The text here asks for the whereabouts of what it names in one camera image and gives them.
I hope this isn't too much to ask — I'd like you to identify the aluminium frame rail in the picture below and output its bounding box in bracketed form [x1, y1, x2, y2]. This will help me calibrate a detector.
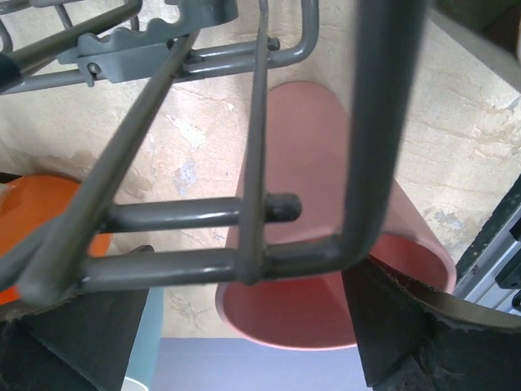
[454, 180, 520, 316]

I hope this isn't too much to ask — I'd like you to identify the pink plastic tumbler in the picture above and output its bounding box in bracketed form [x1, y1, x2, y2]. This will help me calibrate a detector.
[216, 81, 457, 350]

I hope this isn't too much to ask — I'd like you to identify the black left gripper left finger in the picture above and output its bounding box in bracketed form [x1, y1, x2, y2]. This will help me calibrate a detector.
[1, 290, 148, 390]

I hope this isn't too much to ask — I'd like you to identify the light blue ceramic mug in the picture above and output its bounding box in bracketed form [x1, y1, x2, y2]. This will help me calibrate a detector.
[120, 288, 164, 391]

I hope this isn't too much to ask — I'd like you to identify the grey wire dish rack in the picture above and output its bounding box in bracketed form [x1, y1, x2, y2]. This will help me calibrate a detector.
[1, 1, 429, 305]

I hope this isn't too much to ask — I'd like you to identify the orange ceramic mug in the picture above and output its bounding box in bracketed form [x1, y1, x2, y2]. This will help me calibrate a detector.
[1, 174, 112, 314]

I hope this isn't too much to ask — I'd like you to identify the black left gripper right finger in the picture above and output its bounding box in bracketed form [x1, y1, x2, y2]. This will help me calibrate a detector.
[342, 260, 520, 390]

